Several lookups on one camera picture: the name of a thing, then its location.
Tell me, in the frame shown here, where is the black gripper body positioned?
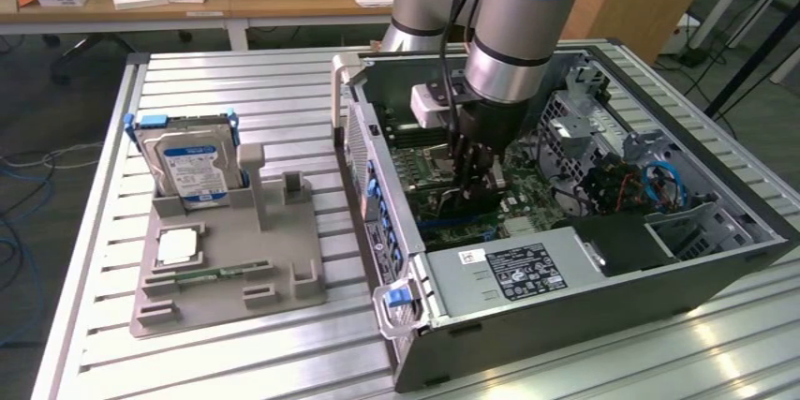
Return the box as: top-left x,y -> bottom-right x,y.
459,98 -> 531,160

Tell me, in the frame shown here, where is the CPU socket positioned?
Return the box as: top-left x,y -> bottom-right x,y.
423,142 -> 461,181

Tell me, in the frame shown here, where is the green motherboard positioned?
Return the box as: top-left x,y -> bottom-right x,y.
380,111 -> 589,254

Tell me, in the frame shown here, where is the silver perforated drive cage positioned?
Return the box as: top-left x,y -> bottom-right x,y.
535,65 -> 632,185

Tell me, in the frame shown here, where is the small silver chipset heatsink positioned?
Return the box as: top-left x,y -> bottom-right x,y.
499,217 -> 540,238

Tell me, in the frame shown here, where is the gray power supply unit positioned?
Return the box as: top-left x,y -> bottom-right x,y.
411,226 -> 608,321

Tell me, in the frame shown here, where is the open black PC case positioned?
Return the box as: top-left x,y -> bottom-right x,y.
329,38 -> 800,394

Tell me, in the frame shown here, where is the silver disk bay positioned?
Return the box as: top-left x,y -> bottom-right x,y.
643,200 -> 757,263

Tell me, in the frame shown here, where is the black stand leg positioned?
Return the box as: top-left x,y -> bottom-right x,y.
703,0 -> 800,119

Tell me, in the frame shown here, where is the gray parts rack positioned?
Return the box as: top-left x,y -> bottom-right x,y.
128,141 -> 331,340

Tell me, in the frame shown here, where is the hard disk in blue caddy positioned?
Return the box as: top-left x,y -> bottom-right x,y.
117,111 -> 245,214

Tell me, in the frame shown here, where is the green RAM stick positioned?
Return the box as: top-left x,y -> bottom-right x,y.
173,264 -> 251,285

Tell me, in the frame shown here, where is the silver CPU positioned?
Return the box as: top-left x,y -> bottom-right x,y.
153,230 -> 200,266

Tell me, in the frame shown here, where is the black office chair base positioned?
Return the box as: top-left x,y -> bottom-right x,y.
43,32 -> 136,86

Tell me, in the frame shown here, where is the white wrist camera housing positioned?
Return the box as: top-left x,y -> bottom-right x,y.
409,82 -> 468,129

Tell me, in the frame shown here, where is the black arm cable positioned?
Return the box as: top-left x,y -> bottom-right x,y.
436,0 -> 487,148

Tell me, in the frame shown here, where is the blue wire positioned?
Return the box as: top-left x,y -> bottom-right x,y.
643,159 -> 691,209

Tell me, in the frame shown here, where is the gray floor cable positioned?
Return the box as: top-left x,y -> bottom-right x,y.
0,140 -> 105,171

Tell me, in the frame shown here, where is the blue floor cable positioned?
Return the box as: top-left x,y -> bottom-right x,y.
0,160 -> 55,349

